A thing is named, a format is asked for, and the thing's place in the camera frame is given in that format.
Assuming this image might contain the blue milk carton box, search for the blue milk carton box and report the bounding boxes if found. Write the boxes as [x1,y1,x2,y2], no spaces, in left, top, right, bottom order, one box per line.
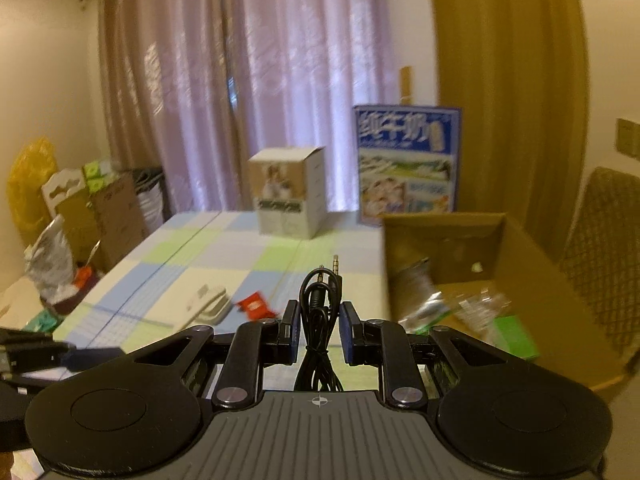
[352,105,462,226]

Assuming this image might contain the crumpled white plastic bag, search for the crumpled white plastic bag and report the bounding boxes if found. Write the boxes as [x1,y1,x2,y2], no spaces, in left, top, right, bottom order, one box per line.
[25,215,76,306]

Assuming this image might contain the brown cardboard box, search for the brown cardboard box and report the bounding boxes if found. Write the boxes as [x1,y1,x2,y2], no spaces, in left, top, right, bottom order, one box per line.
[381,212,640,392]

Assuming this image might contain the striped white bag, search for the striped white bag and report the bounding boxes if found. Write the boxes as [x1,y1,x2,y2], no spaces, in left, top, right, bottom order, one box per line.
[132,170,166,238]

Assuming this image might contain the checked tablecloth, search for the checked tablecloth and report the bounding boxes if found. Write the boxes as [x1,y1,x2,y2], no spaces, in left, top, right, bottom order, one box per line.
[52,210,401,396]

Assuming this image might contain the red snack packet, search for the red snack packet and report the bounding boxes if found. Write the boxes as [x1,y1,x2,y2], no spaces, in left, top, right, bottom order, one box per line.
[236,292,277,321]

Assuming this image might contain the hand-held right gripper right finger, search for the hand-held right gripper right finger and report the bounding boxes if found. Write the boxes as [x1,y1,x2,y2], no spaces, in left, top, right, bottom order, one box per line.
[340,301,506,409]

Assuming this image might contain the pink curtain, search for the pink curtain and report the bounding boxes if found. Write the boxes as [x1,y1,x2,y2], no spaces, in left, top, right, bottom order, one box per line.
[100,0,436,213]

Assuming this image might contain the yellow curtain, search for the yellow curtain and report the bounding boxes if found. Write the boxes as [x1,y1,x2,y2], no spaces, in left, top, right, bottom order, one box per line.
[429,0,590,221]

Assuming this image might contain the black audio cable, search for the black audio cable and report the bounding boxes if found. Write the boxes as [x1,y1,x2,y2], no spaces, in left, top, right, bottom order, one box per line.
[294,255,347,393]

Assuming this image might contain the white power adapter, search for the white power adapter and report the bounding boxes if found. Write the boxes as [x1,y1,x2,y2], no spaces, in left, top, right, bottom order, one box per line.
[185,285,232,324]

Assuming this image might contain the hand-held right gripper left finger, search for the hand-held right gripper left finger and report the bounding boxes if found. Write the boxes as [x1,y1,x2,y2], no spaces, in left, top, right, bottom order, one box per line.
[129,299,301,409]

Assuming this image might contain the brown cardboard carton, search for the brown cardboard carton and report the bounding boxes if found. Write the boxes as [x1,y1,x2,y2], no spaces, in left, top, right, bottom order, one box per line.
[90,175,151,271]

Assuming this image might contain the small green box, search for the small green box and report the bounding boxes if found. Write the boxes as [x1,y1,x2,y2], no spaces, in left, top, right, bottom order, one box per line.
[82,160,120,193]

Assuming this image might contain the yellow plastic bag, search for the yellow plastic bag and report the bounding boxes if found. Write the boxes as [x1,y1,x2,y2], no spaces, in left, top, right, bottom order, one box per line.
[7,137,58,231]

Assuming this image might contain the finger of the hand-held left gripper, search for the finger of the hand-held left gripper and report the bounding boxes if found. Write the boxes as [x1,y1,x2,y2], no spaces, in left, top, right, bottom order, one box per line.
[0,328,124,377]

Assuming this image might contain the patterned chair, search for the patterned chair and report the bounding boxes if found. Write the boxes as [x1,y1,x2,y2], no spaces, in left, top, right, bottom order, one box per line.
[559,167,640,323]

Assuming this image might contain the wooden stick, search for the wooden stick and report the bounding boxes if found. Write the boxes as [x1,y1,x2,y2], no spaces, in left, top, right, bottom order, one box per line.
[399,66,417,107]

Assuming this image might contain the white product box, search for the white product box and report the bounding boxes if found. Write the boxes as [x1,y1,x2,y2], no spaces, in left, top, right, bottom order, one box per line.
[248,146,328,240]

